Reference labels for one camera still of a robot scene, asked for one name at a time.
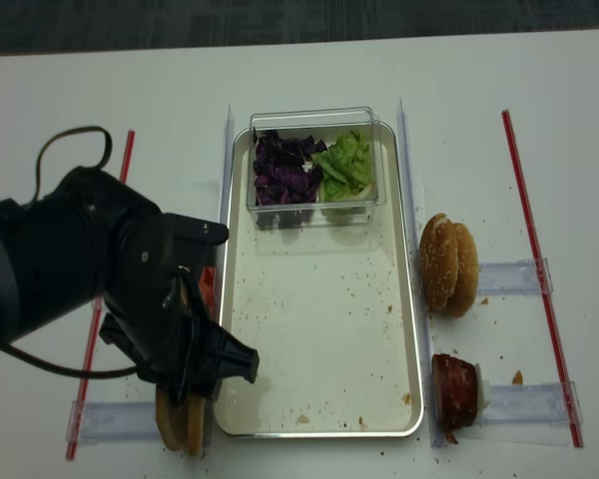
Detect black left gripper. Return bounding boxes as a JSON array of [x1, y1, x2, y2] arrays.
[[57, 167, 260, 404]]

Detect bun slice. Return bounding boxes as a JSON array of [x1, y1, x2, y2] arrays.
[[155, 386, 188, 451], [187, 394, 206, 457]]

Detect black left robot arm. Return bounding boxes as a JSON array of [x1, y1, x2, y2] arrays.
[[0, 167, 259, 405]]

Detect tomato slices stack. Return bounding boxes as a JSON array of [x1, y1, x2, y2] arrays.
[[198, 266, 216, 319]]

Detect green lettuce leaves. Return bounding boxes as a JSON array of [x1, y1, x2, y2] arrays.
[[311, 130, 376, 225]]

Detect left lower clear pusher track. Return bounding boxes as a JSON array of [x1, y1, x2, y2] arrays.
[[66, 401, 161, 443]]

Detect clear pusher track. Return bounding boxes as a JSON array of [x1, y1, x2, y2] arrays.
[[475, 382, 581, 425], [477, 258, 553, 295], [66, 401, 161, 443]]

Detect silver metal tray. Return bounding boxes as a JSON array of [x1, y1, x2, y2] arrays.
[[214, 126, 424, 438]]

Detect purple cabbage pieces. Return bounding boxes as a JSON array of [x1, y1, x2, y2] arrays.
[[252, 130, 326, 207]]

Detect clear plastic container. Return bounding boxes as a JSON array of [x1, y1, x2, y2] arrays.
[[246, 107, 385, 230]]

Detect left sesame top bun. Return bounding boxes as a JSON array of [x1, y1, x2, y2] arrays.
[[418, 214, 458, 311]]

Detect sesame bun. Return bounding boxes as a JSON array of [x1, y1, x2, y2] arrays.
[[418, 214, 458, 311], [443, 224, 479, 317]]

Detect right sesame top bun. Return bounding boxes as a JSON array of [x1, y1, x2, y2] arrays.
[[443, 224, 479, 317]]

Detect white patty pusher block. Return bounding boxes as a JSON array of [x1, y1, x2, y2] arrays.
[[474, 363, 491, 416]]

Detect right upper clear pusher track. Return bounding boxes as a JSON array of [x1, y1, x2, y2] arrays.
[[477, 258, 553, 295]]

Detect right lower clear pusher track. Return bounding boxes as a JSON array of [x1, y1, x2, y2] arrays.
[[475, 382, 581, 425]]

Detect left red rail strip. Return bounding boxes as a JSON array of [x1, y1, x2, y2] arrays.
[[65, 130, 136, 462]]

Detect red rail strip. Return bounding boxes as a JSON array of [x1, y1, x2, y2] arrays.
[[501, 110, 584, 449], [65, 130, 136, 462]]

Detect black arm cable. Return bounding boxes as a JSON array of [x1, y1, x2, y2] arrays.
[[0, 125, 139, 380]]

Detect right red rail strip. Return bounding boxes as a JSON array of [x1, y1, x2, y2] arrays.
[[501, 110, 584, 449]]

